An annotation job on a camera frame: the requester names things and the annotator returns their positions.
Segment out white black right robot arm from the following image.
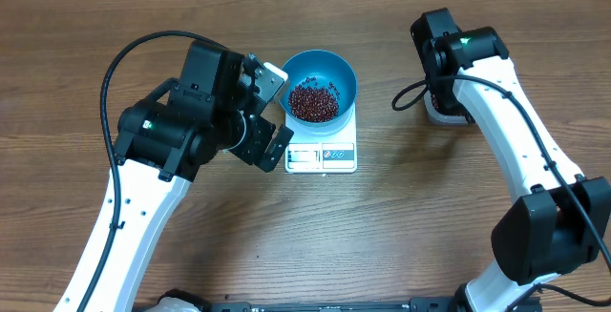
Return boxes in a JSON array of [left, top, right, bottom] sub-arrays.
[[411, 9, 610, 311]]

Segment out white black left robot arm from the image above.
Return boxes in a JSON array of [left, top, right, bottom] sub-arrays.
[[56, 40, 293, 311]]

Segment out white digital kitchen scale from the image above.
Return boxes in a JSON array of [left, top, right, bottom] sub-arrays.
[[284, 105, 358, 175]]

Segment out red beans in bowl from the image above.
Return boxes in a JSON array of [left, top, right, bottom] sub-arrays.
[[288, 76, 340, 123]]

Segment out teal plastic bowl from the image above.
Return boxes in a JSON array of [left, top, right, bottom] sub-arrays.
[[280, 50, 358, 127]]

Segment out clear plastic bean container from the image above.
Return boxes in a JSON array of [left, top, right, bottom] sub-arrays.
[[423, 92, 468, 126]]

